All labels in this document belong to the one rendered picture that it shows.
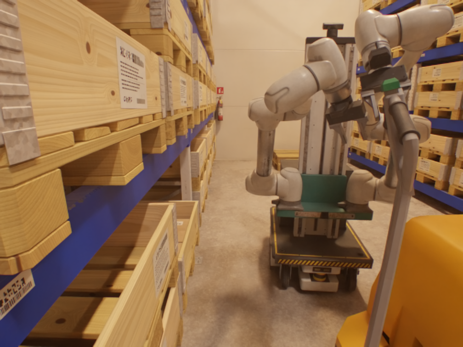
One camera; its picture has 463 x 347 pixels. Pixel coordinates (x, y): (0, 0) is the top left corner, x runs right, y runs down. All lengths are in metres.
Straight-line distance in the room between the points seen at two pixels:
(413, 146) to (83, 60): 0.63
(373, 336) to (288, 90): 0.86
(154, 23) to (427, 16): 0.93
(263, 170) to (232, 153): 4.55
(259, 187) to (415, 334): 1.12
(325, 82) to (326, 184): 1.21
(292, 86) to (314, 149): 1.20
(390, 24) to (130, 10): 0.92
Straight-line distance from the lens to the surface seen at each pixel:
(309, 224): 2.24
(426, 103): 4.51
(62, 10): 0.48
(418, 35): 1.09
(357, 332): 1.50
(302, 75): 0.92
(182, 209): 2.10
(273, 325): 1.92
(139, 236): 1.21
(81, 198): 0.60
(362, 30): 1.07
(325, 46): 0.95
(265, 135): 1.54
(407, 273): 1.32
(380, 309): 1.04
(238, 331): 1.87
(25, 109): 0.37
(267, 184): 1.80
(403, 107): 0.74
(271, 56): 6.29
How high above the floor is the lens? 1.37
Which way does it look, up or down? 15 degrees down
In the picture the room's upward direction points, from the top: straight up
